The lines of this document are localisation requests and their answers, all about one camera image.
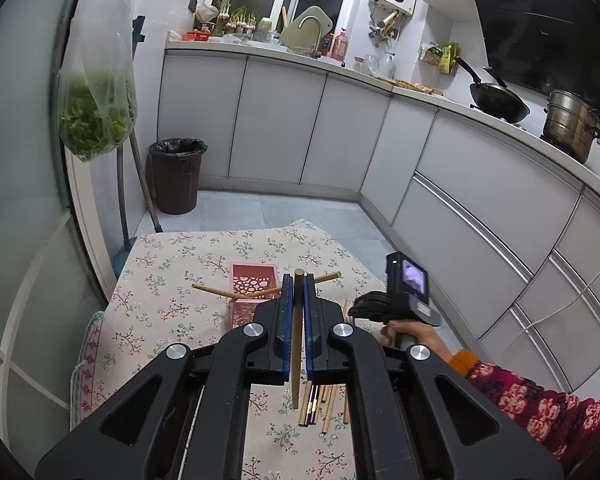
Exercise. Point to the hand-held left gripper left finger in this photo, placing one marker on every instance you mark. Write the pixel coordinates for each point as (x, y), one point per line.
(287, 330)

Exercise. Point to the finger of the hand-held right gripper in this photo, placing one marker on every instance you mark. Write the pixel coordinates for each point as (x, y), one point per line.
(372, 314)
(375, 299)

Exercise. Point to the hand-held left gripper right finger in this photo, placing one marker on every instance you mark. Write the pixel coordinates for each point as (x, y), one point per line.
(310, 330)

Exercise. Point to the wooden chopstick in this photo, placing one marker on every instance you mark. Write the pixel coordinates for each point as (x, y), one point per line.
(212, 290)
(330, 276)

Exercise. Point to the pink perforated basket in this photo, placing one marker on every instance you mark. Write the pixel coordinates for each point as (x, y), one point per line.
(250, 280)

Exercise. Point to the bunch of wooden chopsticks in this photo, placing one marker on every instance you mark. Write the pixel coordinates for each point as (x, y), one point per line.
(327, 410)

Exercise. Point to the person's right forearm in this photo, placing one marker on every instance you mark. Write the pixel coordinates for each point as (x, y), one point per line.
(530, 410)

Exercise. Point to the person's right hand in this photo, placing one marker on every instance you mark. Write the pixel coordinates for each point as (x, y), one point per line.
(422, 333)

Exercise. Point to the floral tablecloth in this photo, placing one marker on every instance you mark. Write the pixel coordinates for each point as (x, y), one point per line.
(180, 310)

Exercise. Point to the blue mop base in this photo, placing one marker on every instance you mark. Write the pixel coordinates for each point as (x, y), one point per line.
(122, 257)

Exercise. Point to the dark trash bin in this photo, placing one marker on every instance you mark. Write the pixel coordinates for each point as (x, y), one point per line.
(176, 175)

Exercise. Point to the white kitchen counter cabinets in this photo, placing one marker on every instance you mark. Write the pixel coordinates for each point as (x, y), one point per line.
(280, 120)

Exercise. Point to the wooden mop pole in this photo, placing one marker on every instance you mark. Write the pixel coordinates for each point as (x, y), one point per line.
(145, 180)

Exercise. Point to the thin broom pole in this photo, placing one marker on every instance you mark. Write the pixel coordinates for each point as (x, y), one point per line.
(122, 195)

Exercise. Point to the wooden board with food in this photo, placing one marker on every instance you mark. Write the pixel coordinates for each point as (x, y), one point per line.
(417, 86)

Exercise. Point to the black wok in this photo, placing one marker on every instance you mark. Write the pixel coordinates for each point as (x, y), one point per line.
(500, 102)

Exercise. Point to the glass jars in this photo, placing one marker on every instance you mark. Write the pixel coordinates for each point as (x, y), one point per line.
(377, 66)

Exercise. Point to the steel stock pot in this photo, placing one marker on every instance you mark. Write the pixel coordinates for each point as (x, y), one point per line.
(570, 122)

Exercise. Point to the green hanging packets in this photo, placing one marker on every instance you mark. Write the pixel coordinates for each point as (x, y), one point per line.
(442, 57)

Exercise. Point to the pink bottle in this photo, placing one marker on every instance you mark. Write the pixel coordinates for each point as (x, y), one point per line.
(340, 46)

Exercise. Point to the dark brown bottle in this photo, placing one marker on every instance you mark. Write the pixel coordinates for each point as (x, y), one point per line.
(326, 45)

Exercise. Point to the green cutting board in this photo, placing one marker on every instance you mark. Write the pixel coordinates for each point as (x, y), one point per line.
(292, 32)

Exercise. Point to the metal faucet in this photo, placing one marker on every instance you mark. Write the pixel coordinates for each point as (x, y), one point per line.
(310, 22)

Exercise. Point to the plastic bag of greens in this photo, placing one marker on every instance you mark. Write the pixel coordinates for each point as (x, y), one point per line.
(97, 110)

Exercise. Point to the red container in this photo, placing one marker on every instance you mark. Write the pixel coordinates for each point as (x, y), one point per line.
(196, 36)

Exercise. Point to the black range hood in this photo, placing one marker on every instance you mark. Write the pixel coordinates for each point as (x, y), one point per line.
(545, 30)

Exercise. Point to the sprouting garlic plants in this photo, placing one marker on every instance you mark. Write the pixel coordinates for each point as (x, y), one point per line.
(236, 19)

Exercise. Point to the frosted glass door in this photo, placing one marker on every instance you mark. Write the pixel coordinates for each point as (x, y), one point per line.
(25, 160)

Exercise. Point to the crumpled plastic bag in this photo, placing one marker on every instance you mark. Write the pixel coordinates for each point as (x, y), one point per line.
(206, 12)

